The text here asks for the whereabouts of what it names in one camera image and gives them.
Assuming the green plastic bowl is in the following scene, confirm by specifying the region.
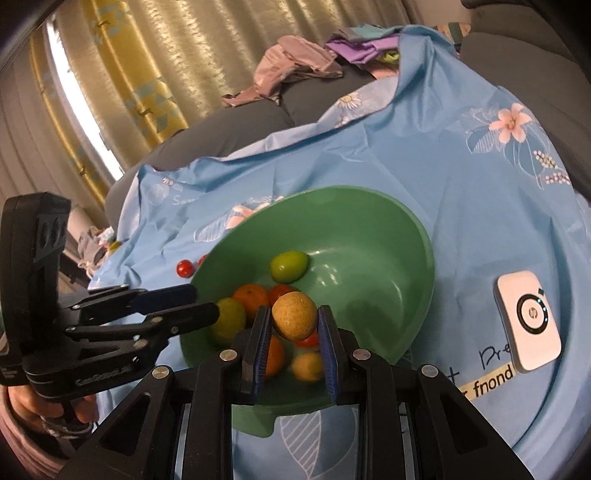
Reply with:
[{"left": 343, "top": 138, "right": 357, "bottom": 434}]
[{"left": 178, "top": 185, "right": 437, "bottom": 439}]

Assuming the person's left forearm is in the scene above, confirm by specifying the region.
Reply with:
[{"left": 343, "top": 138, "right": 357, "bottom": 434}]
[{"left": 0, "top": 406, "right": 63, "bottom": 480}]

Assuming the person's left hand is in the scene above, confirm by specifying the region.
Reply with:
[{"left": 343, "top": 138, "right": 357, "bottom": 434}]
[{"left": 7, "top": 383, "right": 100, "bottom": 439}]

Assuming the yellow patterned curtain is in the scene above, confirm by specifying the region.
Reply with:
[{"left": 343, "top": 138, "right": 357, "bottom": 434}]
[{"left": 28, "top": 0, "right": 190, "bottom": 208}]

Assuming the yellow-green round fruit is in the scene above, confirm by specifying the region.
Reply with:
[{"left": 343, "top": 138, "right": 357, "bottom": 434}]
[{"left": 211, "top": 298, "right": 247, "bottom": 347}]

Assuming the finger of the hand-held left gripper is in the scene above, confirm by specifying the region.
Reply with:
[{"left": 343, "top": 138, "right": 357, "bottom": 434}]
[
  {"left": 64, "top": 301, "right": 221, "bottom": 343},
  {"left": 74, "top": 283, "right": 199, "bottom": 315}
]

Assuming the grey sofa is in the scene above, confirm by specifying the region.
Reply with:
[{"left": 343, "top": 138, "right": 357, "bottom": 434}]
[{"left": 105, "top": 0, "right": 591, "bottom": 222}]

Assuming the large orange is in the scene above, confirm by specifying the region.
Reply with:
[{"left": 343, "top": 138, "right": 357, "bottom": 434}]
[{"left": 263, "top": 335, "right": 286, "bottom": 377}]

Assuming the green round fruit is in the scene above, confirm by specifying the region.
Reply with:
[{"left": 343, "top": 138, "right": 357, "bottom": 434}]
[{"left": 269, "top": 250, "right": 309, "bottom": 284}]

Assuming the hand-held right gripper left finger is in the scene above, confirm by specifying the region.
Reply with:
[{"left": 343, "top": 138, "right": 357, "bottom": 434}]
[{"left": 58, "top": 305, "right": 273, "bottom": 480}]

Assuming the pink garment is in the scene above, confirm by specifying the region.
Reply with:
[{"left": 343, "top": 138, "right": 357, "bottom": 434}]
[{"left": 222, "top": 34, "right": 345, "bottom": 109}]

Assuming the white portable device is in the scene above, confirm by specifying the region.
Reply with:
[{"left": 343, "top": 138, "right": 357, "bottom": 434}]
[{"left": 493, "top": 271, "right": 563, "bottom": 374}]

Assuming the small orange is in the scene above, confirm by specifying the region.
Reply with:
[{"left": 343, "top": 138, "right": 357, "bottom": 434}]
[{"left": 232, "top": 284, "right": 271, "bottom": 319}]

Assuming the purple garment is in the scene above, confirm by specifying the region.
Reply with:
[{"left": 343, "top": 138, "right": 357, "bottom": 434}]
[{"left": 325, "top": 25, "right": 402, "bottom": 65}]

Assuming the beige curtain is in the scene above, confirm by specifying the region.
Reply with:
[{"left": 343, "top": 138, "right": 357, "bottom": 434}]
[{"left": 0, "top": 0, "right": 416, "bottom": 217}]

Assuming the blue floral cloth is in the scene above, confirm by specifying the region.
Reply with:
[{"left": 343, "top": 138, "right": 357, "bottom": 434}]
[{"left": 85, "top": 23, "right": 591, "bottom": 480}]

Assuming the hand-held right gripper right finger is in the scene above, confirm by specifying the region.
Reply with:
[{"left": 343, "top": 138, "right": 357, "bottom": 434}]
[{"left": 316, "top": 304, "right": 539, "bottom": 480}]

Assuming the pile of light clothes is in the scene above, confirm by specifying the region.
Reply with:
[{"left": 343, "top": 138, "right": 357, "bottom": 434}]
[{"left": 76, "top": 226, "right": 125, "bottom": 273}]

